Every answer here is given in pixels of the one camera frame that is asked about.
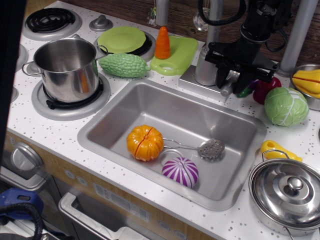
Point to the green plastic plate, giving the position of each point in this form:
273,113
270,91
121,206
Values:
122,39

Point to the steel bowl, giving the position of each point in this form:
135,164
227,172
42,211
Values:
312,100

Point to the tall steel pot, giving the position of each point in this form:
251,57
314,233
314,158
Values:
68,69

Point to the black foreground frame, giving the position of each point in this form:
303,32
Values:
11,22

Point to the grey oven knob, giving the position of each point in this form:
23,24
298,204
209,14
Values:
26,162

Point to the red toy pepper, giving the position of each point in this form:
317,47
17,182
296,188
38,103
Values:
263,88

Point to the steel pot with lid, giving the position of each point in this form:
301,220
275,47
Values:
285,196

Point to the orange toy pumpkin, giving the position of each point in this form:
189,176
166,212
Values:
145,143

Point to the rear grey post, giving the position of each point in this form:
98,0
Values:
162,12

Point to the purple toy eggplant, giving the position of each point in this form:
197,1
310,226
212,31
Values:
249,89

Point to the white oven door handle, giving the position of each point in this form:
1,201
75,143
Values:
88,228

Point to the silver toy faucet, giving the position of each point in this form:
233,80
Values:
201,79

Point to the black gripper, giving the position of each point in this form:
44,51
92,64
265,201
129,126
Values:
242,56

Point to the silver sink basin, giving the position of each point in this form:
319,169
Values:
188,120

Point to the grey stove knob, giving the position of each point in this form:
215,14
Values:
100,24

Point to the orange toy carrot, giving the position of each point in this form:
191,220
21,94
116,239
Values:
162,45

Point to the green toy cabbage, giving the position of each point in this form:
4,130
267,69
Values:
285,106

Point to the metal slotted spoon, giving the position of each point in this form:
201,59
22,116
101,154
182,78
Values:
209,149

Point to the black coil burner rear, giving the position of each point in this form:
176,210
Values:
50,24

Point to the green toy bitter gourd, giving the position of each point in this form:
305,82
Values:
124,65

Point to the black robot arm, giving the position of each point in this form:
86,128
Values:
263,16

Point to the hanging clear ladle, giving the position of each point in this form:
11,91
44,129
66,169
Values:
198,22

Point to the silver faucet lever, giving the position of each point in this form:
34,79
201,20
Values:
228,82

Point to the purple striped toy onion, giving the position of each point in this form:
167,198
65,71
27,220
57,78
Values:
181,170

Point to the stove burner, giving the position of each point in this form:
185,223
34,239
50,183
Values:
45,106
147,49

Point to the grey post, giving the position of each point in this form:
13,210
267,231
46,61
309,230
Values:
297,37
162,12

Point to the blue clamp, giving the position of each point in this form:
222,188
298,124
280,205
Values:
20,204

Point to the yellow toy squash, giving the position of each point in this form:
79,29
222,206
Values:
307,81

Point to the front stove burner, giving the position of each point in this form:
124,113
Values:
45,106

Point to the green cutting board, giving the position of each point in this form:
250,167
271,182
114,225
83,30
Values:
183,50

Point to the middle stove burner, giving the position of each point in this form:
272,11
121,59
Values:
147,49

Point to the right grey post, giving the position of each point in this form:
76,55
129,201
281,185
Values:
297,37

